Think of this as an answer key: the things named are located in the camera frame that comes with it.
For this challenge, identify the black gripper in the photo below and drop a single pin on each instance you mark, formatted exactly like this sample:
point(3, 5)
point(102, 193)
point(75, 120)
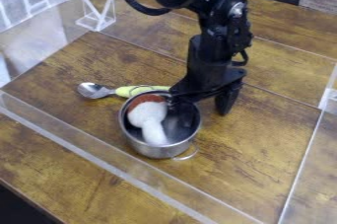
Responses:
point(207, 79)

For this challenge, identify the silver metal pot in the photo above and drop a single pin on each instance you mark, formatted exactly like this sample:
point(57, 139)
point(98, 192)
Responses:
point(181, 136)

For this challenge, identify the red and white plush mushroom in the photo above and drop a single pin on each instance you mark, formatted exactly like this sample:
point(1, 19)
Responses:
point(147, 112)

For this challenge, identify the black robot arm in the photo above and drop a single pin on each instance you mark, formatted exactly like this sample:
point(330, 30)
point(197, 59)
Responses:
point(217, 55)

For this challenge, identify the clear acrylic front barrier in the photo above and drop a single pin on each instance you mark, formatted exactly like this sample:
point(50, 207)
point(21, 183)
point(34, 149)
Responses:
point(58, 156)

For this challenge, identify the clear acrylic barrier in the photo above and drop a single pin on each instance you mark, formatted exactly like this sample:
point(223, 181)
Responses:
point(58, 156)
point(312, 199)

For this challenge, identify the clear acrylic right barrier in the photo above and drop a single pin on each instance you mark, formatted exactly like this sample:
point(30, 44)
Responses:
point(312, 199)

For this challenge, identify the spoon with yellow handle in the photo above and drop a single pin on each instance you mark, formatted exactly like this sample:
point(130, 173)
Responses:
point(95, 91)

